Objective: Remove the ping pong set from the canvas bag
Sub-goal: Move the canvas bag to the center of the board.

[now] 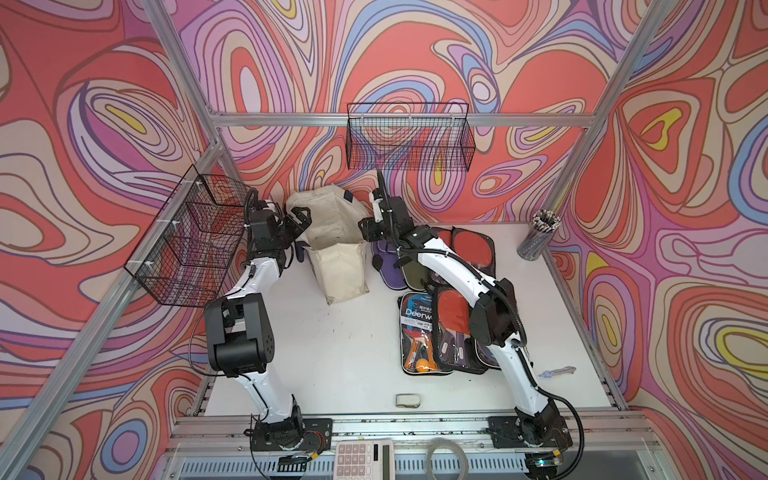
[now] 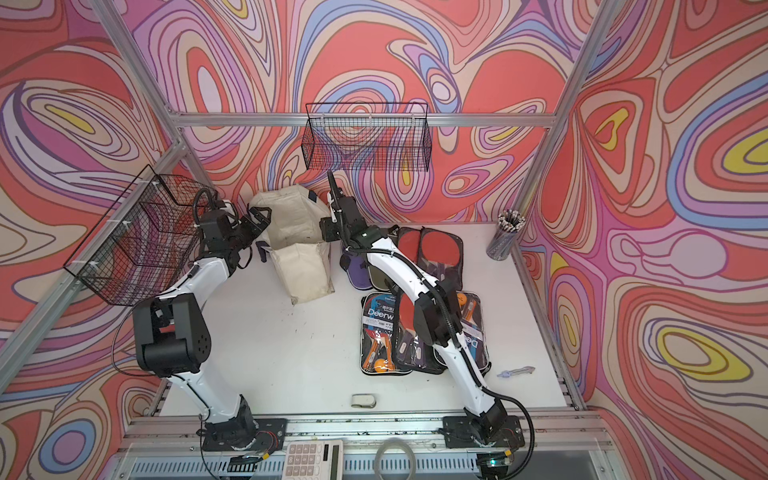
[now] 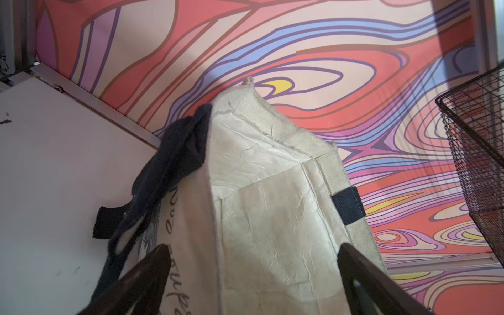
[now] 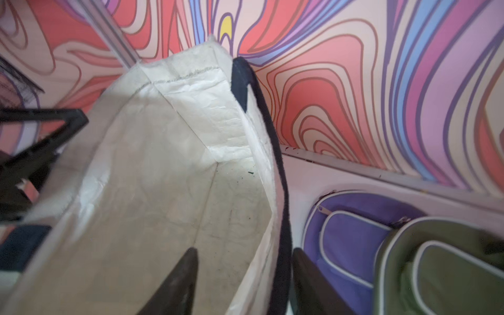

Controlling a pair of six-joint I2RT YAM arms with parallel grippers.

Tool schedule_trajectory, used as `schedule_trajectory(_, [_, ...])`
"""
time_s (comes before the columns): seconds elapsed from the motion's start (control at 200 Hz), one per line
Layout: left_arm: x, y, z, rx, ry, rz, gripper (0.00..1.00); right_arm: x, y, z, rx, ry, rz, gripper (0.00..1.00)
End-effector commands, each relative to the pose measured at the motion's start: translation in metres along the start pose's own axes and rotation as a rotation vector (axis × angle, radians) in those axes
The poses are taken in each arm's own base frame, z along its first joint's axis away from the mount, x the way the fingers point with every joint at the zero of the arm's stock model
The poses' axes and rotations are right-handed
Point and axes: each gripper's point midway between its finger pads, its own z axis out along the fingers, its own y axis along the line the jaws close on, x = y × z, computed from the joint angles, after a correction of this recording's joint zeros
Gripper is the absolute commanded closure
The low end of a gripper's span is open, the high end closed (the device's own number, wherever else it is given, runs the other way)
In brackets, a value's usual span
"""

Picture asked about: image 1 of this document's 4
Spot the purple paddle case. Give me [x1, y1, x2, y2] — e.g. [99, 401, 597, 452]
[371, 240, 408, 291]

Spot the clear red paddle case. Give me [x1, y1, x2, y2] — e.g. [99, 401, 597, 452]
[451, 228, 496, 277]
[431, 227, 453, 251]

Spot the olive green paddle case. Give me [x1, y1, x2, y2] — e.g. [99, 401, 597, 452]
[400, 257, 434, 293]

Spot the beige canvas tote bag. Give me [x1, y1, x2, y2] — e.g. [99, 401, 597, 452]
[287, 185, 369, 305]

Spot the clear case with orange balls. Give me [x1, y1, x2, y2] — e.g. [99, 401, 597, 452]
[398, 292, 452, 376]

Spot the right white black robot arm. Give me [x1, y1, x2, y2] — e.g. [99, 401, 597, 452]
[358, 186, 585, 449]

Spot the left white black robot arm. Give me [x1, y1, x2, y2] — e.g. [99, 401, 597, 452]
[203, 189, 311, 450]

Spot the metal mesh pencil cup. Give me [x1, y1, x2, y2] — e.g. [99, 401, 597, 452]
[517, 209, 561, 261]

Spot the white eraser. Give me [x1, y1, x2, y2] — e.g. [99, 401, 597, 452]
[395, 393, 421, 409]

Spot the small blue utility knife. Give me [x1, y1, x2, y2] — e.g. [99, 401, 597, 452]
[539, 366, 577, 379]

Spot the grey tape roll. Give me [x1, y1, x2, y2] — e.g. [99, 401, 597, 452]
[425, 438, 470, 480]

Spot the white pink calculator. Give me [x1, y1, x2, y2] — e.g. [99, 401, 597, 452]
[333, 439, 396, 480]

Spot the back black wire basket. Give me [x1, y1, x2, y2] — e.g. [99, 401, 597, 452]
[345, 100, 476, 172]

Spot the black wire basket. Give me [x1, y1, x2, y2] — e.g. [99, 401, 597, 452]
[124, 166, 249, 307]
[345, 100, 476, 172]

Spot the left black wire basket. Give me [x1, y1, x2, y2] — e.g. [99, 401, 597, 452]
[124, 166, 249, 307]

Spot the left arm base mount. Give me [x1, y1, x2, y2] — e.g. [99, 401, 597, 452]
[243, 417, 333, 453]

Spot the aluminium front rail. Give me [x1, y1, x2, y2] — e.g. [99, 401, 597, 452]
[166, 410, 661, 455]

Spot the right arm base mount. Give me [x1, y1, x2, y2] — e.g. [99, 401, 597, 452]
[486, 416, 573, 450]

